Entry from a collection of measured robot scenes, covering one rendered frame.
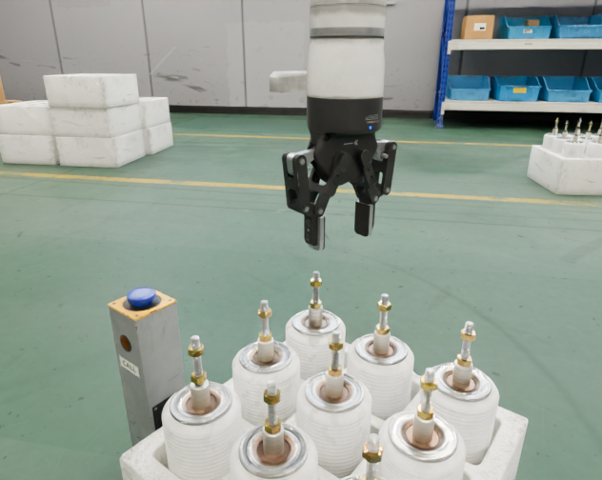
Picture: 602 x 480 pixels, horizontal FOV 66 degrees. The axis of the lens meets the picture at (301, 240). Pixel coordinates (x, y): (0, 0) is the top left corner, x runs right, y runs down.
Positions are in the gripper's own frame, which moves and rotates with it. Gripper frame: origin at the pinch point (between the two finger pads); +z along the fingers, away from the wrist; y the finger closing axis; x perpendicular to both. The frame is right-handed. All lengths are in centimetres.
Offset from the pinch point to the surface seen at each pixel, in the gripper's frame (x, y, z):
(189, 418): 6.6, -16.8, 21.7
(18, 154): 313, 2, 41
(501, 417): -11.4, 20.9, 29.0
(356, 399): -2.8, 1.1, 21.7
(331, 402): -1.3, -1.7, 21.7
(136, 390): 24.2, -17.9, 28.6
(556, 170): 72, 209, 35
